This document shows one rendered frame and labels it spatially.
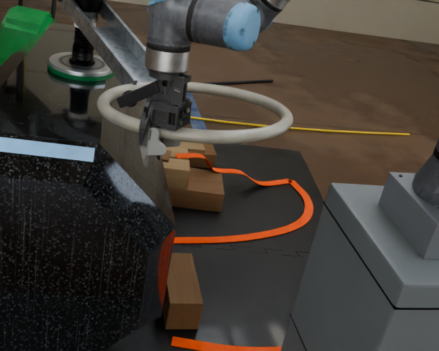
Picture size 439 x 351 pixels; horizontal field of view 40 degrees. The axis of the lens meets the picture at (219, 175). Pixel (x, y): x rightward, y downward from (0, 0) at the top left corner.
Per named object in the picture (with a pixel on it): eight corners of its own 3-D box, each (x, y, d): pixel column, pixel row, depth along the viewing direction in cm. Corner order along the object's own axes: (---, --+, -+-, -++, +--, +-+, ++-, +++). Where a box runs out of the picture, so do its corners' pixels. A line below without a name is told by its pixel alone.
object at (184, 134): (63, 97, 155) (63, 85, 154) (215, 86, 184) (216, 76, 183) (164, 157, 119) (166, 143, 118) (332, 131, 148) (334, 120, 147)
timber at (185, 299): (198, 329, 214) (203, 303, 209) (164, 329, 211) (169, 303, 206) (187, 277, 240) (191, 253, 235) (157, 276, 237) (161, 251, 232)
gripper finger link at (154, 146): (159, 173, 127) (167, 130, 125) (134, 166, 128) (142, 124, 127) (165, 172, 129) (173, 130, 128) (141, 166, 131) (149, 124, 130)
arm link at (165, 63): (138, 47, 121) (160, 42, 129) (136, 70, 123) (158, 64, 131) (178, 55, 118) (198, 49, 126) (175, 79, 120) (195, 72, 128)
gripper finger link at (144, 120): (142, 146, 126) (150, 105, 124) (136, 145, 126) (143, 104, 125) (152, 145, 130) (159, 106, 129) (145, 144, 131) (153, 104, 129)
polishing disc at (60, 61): (105, 56, 213) (106, 53, 212) (120, 77, 196) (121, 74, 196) (44, 53, 204) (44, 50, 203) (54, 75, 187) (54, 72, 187)
